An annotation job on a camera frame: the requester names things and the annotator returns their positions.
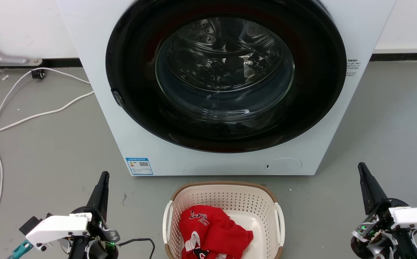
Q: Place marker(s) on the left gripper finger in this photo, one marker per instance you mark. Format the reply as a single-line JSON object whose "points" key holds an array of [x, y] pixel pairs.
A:
{"points": [[96, 198], [104, 201]]}

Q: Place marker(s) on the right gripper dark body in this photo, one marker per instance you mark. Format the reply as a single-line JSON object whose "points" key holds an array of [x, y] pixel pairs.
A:
{"points": [[374, 230]]}

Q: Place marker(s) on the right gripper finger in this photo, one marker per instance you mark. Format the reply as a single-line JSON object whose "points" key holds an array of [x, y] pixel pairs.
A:
{"points": [[366, 194], [375, 190]]}

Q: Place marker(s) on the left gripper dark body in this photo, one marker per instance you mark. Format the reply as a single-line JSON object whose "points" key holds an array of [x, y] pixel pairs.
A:
{"points": [[97, 233]]}

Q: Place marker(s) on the white perforated plastic laundry basket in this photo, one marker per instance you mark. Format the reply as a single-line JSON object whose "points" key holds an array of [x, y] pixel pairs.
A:
{"points": [[226, 196]]}

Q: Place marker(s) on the blue energy label sticker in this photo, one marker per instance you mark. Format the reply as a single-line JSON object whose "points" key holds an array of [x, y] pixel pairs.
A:
{"points": [[139, 166]]}

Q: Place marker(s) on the teal connector piece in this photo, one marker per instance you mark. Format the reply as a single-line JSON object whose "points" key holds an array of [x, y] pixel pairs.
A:
{"points": [[20, 249]]}

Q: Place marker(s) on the white front-load washing machine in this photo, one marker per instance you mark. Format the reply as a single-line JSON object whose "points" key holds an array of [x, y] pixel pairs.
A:
{"points": [[359, 108]]}

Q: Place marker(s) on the round white filter cover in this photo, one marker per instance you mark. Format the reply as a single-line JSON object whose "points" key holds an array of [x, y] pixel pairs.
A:
{"points": [[283, 166]]}

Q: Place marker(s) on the red garment with white print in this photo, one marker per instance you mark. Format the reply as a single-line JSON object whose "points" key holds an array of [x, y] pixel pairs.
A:
{"points": [[212, 233]]}

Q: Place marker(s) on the black round glass washer door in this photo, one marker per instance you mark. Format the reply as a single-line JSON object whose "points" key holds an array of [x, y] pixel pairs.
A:
{"points": [[136, 72]]}

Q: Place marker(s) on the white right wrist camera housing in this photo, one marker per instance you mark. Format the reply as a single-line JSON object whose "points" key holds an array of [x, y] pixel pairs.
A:
{"points": [[415, 217]]}

